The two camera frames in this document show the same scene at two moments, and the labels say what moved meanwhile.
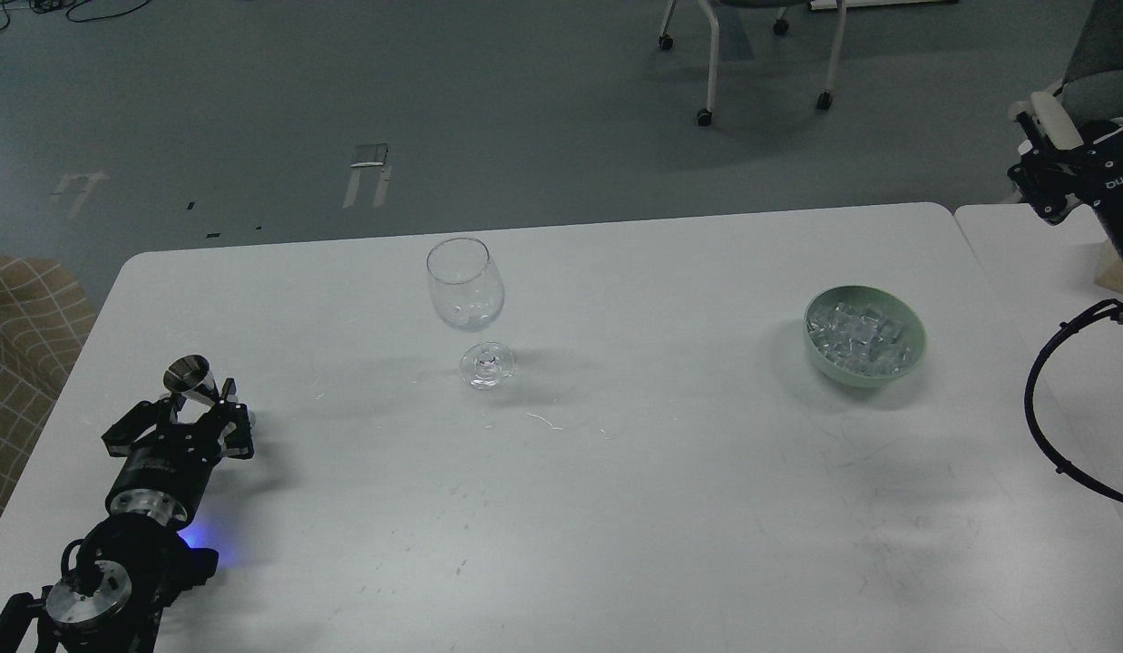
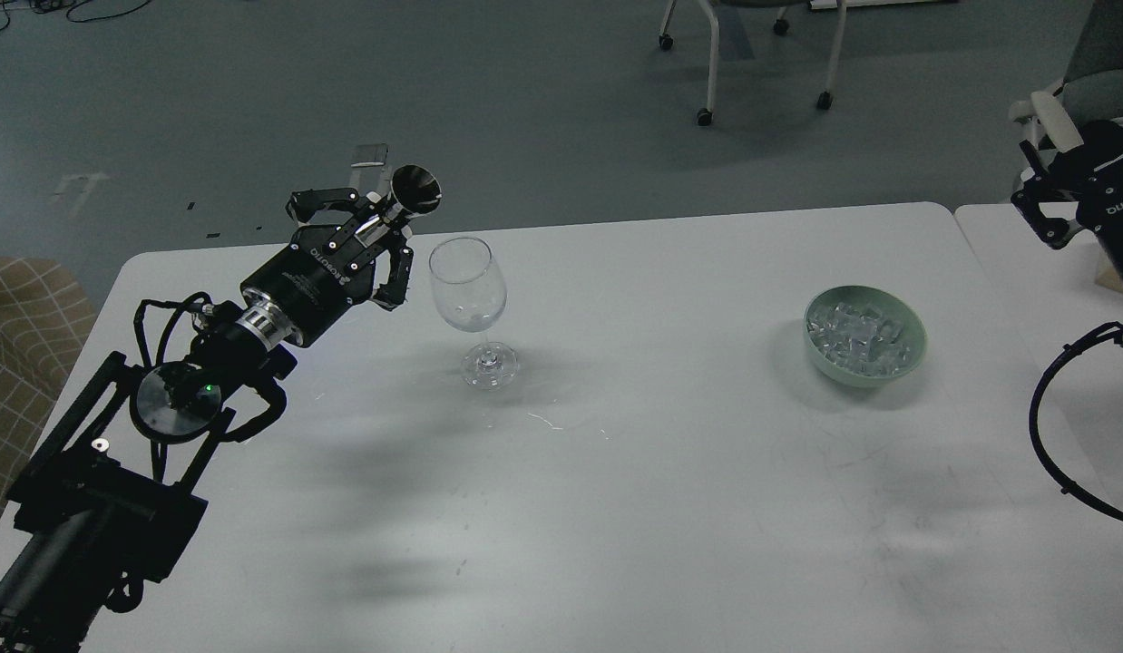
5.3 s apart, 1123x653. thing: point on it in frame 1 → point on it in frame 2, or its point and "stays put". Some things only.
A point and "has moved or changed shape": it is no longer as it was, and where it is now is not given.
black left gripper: (163, 474) → (328, 268)
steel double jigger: (190, 375) has moved or changed shape
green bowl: (863, 336) stays put
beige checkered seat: (36, 315) stays put
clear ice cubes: (865, 341) stays put
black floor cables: (51, 5) stays put
